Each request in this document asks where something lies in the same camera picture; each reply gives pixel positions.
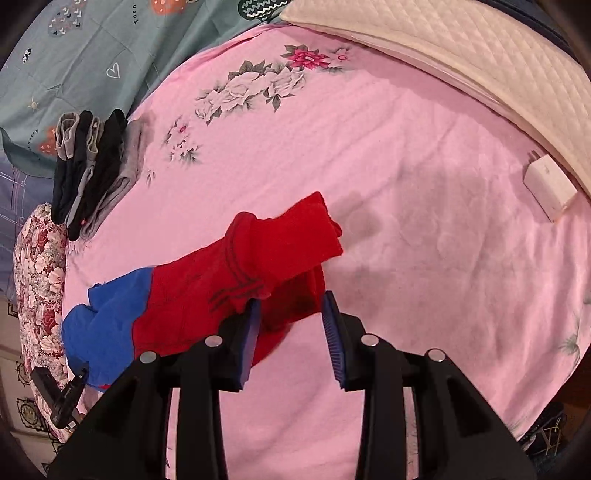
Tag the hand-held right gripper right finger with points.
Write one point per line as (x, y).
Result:
(333, 344)

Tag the white charger adapter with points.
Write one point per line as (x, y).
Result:
(550, 187)

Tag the red floral quilt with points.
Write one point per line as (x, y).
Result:
(39, 286)

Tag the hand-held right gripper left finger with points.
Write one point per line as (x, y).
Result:
(250, 344)

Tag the pink floral bed sheet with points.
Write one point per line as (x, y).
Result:
(415, 258)

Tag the black folded garment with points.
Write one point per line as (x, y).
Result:
(107, 161)

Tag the pile of black grey socks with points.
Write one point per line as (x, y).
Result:
(127, 175)

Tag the dark clutter beside bed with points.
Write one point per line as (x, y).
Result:
(545, 429)

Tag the teal printed blanket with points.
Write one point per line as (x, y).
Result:
(115, 50)

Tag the red and blue pants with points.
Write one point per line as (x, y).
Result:
(194, 290)

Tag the blue-grey checked cloth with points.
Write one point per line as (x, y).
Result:
(14, 207)

